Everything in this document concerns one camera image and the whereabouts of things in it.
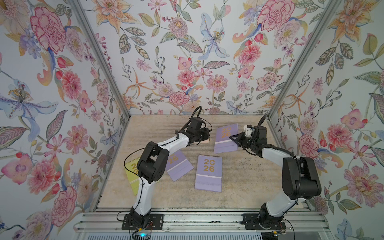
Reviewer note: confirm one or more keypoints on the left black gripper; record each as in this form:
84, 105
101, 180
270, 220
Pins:
205, 134

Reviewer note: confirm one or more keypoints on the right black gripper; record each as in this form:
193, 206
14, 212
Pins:
240, 137

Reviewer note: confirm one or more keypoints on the purple calendar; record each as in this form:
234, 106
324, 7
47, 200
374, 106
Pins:
223, 143
178, 165
209, 173

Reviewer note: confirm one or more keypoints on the peach pink calendar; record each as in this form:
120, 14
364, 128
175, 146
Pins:
207, 141

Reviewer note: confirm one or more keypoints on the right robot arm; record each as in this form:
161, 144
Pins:
300, 179

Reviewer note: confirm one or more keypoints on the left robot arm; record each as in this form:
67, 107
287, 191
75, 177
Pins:
152, 165

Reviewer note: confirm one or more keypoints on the lime green calendar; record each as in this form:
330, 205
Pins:
132, 175

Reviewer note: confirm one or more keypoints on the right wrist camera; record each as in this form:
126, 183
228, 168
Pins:
248, 130

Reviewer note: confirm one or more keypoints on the left aluminium corner post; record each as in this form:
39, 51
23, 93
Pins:
91, 37

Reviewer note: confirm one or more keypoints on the aluminium corner post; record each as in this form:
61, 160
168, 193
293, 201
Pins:
91, 37
328, 12

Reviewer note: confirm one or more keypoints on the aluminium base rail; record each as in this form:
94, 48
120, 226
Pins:
205, 224

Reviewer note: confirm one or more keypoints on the right aluminium corner post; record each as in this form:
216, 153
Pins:
328, 12

